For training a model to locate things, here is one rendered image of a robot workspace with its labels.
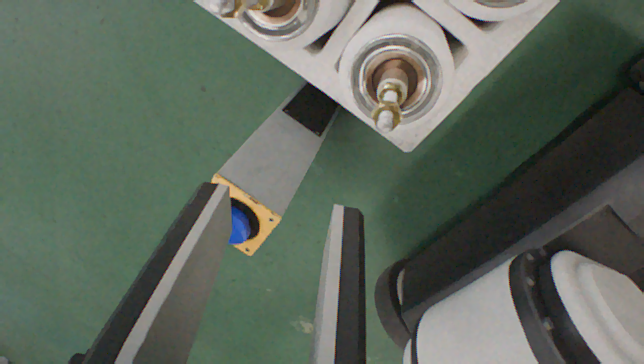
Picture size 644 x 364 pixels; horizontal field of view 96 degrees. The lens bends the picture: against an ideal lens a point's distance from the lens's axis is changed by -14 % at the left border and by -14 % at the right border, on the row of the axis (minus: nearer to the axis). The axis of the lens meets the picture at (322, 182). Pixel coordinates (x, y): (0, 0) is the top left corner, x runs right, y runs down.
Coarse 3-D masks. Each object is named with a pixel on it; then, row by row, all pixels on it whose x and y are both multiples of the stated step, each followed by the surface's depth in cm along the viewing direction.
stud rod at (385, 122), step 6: (384, 96) 23; (390, 96) 22; (396, 96) 23; (384, 114) 20; (390, 114) 20; (378, 120) 19; (384, 120) 19; (390, 120) 19; (378, 126) 19; (384, 126) 19; (390, 126) 19; (384, 132) 19
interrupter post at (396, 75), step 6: (384, 72) 26; (390, 72) 25; (396, 72) 25; (402, 72) 25; (384, 78) 24; (390, 78) 24; (396, 78) 24; (402, 78) 24; (402, 84) 23; (378, 90) 24; (402, 102) 24
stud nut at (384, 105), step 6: (384, 102) 20; (390, 102) 20; (396, 102) 20; (378, 108) 20; (384, 108) 20; (390, 108) 20; (396, 108) 20; (372, 114) 20; (378, 114) 20; (396, 114) 20; (396, 120) 20; (396, 126) 20
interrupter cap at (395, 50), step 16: (368, 48) 25; (384, 48) 25; (400, 48) 25; (416, 48) 24; (352, 64) 26; (368, 64) 26; (384, 64) 26; (400, 64) 26; (416, 64) 25; (432, 64) 25; (352, 80) 27; (368, 80) 27; (416, 80) 26; (432, 80) 25; (352, 96) 28; (368, 96) 27; (416, 96) 26; (432, 96) 26; (368, 112) 28; (416, 112) 27
